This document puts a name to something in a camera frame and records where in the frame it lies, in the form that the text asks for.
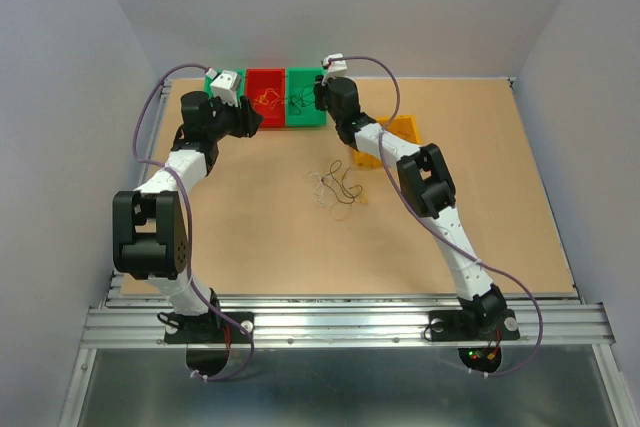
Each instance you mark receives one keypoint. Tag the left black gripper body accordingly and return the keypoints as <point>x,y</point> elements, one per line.
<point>227,119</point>

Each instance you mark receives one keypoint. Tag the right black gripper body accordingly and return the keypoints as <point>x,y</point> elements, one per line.
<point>321,94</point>

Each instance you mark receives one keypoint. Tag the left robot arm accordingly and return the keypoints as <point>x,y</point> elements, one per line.
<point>152,223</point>

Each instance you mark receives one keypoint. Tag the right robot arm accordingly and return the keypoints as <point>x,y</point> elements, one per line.
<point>426,186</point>

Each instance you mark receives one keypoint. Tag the right green bin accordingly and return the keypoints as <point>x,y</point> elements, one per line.
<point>299,99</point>

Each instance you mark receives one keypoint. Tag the green bin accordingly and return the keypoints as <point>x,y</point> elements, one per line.
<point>299,99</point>
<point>218,82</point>

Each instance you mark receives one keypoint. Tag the left green bin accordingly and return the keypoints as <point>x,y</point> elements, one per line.
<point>218,82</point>

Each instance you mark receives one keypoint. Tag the red bin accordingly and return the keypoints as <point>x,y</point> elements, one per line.
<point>266,90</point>

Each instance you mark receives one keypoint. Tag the yellow bin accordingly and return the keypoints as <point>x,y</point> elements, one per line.
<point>395,132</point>

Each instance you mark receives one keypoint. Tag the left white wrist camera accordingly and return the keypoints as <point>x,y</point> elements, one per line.
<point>229,98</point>

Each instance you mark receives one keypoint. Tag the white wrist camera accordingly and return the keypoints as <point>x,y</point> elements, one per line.
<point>334,66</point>
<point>229,98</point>

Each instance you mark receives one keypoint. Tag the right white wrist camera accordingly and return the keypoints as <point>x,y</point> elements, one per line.
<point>334,66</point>

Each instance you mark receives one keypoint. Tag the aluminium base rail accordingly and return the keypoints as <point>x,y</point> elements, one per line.
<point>128,322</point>

